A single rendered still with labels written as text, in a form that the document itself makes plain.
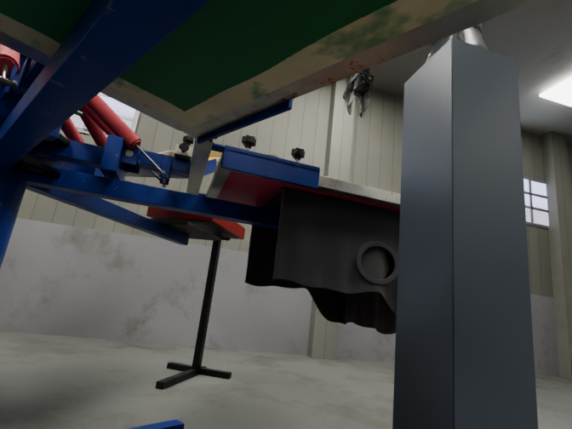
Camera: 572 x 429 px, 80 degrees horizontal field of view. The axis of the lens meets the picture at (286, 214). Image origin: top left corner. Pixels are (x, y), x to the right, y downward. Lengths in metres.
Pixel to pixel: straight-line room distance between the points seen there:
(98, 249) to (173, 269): 0.80
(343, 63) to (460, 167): 0.34
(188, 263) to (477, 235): 3.57
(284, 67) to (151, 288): 3.64
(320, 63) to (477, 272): 0.48
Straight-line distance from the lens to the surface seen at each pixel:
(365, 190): 1.15
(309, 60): 0.57
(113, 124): 1.27
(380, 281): 1.21
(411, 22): 0.52
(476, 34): 1.03
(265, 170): 1.02
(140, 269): 4.09
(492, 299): 0.76
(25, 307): 4.35
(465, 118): 0.83
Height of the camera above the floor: 0.60
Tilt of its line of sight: 14 degrees up
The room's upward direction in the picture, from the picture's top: 7 degrees clockwise
